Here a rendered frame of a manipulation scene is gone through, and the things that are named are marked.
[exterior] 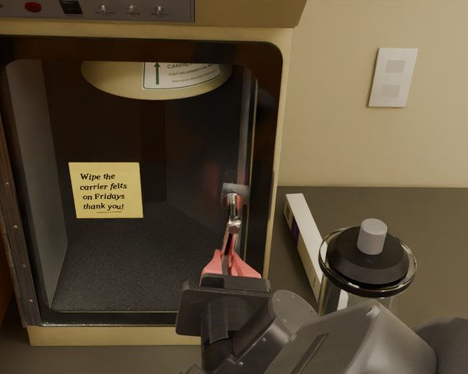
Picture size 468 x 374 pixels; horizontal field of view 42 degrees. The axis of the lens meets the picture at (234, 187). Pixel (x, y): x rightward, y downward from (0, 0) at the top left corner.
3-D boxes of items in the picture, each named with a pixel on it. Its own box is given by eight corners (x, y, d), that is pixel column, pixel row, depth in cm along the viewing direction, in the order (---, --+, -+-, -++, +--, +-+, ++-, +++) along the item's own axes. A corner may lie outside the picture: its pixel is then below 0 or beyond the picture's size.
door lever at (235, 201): (229, 255, 75) (209, 253, 74) (244, 193, 69) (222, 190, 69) (232, 286, 70) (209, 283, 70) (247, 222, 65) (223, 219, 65)
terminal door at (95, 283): (30, 323, 81) (-31, 33, 58) (258, 323, 83) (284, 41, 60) (28, 327, 80) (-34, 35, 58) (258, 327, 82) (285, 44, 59)
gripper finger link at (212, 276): (201, 228, 68) (203, 285, 60) (264, 234, 69) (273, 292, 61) (192, 273, 72) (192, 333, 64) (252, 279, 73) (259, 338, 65)
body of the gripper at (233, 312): (183, 276, 61) (182, 331, 55) (281, 286, 63) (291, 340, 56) (174, 321, 65) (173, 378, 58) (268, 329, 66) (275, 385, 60)
